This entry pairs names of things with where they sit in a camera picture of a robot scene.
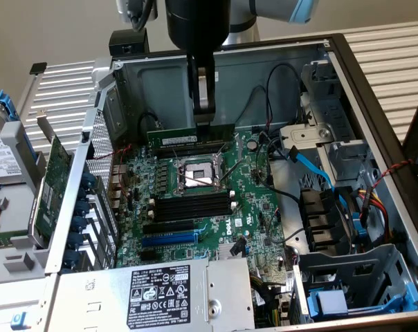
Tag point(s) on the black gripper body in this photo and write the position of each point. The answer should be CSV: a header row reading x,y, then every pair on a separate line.
x,y
195,24

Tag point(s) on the green RAM stick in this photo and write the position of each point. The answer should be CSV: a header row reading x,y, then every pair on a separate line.
x,y
5,236
174,136

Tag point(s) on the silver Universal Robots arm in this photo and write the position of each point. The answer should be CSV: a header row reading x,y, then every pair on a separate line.
x,y
268,8

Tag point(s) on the thin metal locking lever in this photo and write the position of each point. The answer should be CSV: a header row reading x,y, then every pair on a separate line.
x,y
176,156
234,171

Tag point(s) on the silver socket cover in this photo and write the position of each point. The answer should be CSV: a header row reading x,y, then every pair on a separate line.
x,y
239,148

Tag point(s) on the silver CPU socket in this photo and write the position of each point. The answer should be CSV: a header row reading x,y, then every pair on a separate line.
x,y
198,174

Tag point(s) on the silver coin cell battery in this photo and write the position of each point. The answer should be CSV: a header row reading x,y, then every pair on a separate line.
x,y
252,144

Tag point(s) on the open grey PC case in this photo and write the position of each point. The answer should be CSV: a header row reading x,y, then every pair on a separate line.
x,y
236,69

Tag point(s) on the black box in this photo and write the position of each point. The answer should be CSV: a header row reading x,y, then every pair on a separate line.
x,y
129,41

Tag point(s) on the green Dell motherboard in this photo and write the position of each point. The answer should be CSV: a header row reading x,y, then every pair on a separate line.
x,y
257,207

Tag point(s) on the long black expansion slot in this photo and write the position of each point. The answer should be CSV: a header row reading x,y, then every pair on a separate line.
x,y
167,226

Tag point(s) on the blue expansion slot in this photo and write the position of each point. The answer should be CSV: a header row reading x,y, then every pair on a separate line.
x,y
167,239

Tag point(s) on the black board connector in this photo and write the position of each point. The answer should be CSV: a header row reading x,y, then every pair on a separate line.
x,y
238,246

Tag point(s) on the small silver heatsink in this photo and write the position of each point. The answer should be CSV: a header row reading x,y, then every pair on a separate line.
x,y
223,250

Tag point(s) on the blue card retention clip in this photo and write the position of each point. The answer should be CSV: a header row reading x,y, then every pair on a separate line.
x,y
76,239
81,207
71,258
82,193
88,180
79,223

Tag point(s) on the short black expansion slot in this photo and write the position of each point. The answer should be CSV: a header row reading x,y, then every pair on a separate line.
x,y
148,256

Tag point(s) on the silver metal drive bay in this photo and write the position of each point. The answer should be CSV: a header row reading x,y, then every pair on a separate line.
x,y
344,152

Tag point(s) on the green graphics card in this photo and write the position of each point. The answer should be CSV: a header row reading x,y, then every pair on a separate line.
x,y
55,180

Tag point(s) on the small black clip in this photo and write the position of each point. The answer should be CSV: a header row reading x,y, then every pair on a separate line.
x,y
38,67

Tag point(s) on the black power supply label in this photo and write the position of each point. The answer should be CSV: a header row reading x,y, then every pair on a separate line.
x,y
153,297

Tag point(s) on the silver power supply unit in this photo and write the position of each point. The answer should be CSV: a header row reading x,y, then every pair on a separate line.
x,y
101,297

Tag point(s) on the silver hard disk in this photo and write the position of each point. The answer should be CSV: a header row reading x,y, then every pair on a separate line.
x,y
1,155

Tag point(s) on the blue plastic disk caddy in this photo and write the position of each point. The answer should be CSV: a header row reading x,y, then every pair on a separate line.
x,y
328,302

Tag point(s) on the grey metal disk bay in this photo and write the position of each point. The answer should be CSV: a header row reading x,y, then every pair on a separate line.
x,y
368,273

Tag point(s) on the blue square button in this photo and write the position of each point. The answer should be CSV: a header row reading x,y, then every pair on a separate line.
x,y
18,320

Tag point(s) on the blue disk bracket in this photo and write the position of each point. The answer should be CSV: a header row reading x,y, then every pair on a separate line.
x,y
8,103

